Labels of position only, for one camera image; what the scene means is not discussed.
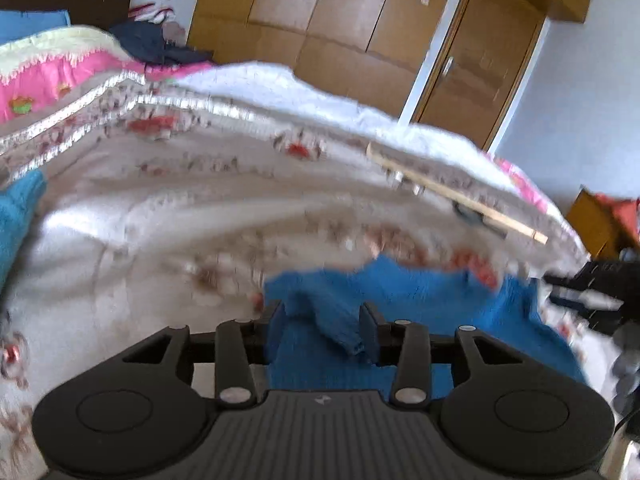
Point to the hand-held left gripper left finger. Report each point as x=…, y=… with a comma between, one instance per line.
x=275, y=332

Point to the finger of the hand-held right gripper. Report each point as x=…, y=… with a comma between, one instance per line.
x=580, y=297

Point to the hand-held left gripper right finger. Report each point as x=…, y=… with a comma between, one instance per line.
x=371, y=332

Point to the blue striped knit sweater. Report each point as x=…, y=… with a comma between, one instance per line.
x=425, y=300

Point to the dark clothes pile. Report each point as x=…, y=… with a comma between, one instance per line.
x=155, y=42

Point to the red cloth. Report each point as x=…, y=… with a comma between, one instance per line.
x=622, y=215

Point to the floral bedspread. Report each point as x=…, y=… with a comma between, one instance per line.
x=175, y=210

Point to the wooden stick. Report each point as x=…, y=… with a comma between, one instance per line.
x=450, y=192

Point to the white bed sheet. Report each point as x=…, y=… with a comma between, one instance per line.
x=325, y=105

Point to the wooden door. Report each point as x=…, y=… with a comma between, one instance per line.
x=480, y=65

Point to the folded blue towel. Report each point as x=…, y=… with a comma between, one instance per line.
x=17, y=220

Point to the wooden wardrobe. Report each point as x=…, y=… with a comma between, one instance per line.
x=340, y=25

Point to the pink quilt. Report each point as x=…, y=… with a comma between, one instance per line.
x=50, y=75

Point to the blue pillow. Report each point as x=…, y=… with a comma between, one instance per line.
x=30, y=25

